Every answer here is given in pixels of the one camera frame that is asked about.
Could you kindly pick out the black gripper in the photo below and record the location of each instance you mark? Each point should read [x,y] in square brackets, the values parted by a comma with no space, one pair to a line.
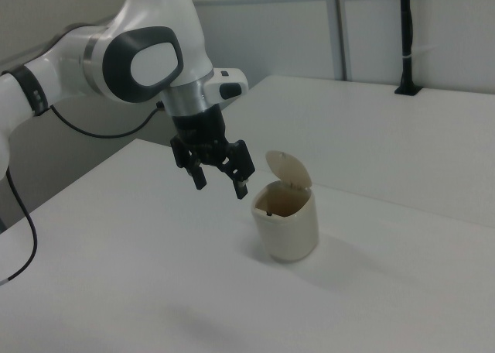
[199,130]

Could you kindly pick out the small white trash can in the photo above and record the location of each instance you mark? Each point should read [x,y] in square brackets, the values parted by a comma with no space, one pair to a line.
[286,229]

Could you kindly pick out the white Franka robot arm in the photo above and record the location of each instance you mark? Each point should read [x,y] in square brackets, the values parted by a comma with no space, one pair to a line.
[154,28]

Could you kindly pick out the black pole with clamp base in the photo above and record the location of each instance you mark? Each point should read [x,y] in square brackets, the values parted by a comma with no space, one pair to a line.
[406,39]

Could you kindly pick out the grey metal partition post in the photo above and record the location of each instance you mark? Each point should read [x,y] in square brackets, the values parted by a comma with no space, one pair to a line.
[341,28]

